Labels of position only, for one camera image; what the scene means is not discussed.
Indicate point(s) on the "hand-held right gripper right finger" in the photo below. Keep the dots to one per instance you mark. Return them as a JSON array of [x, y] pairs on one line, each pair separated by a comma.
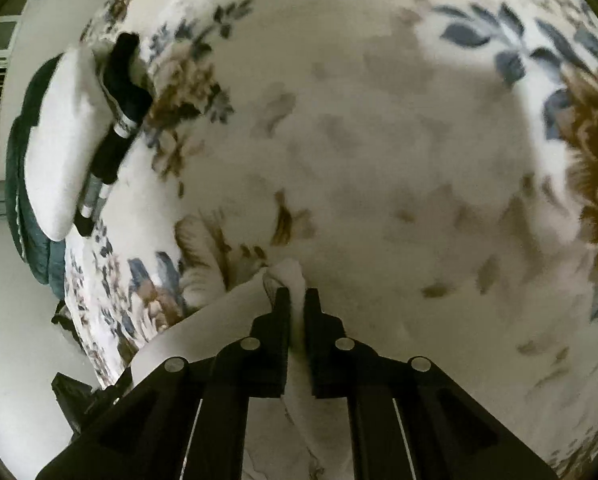
[[313, 312]]

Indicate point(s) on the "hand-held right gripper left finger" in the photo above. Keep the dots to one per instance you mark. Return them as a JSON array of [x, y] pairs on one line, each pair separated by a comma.
[[282, 312]]

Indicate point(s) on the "floral printed blanket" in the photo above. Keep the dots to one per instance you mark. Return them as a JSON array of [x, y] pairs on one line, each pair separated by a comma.
[[359, 150]]

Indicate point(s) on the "dark teal pillow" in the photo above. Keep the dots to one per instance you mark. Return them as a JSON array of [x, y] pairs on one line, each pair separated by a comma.
[[16, 170]]

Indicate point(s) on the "white pillow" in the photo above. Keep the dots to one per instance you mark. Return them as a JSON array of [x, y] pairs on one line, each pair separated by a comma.
[[64, 150]]

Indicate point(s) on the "white small garment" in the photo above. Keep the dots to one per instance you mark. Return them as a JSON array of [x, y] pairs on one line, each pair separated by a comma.
[[288, 272]]

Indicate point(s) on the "black striped sock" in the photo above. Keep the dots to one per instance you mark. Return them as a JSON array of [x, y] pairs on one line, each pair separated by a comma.
[[110, 152], [129, 90]]

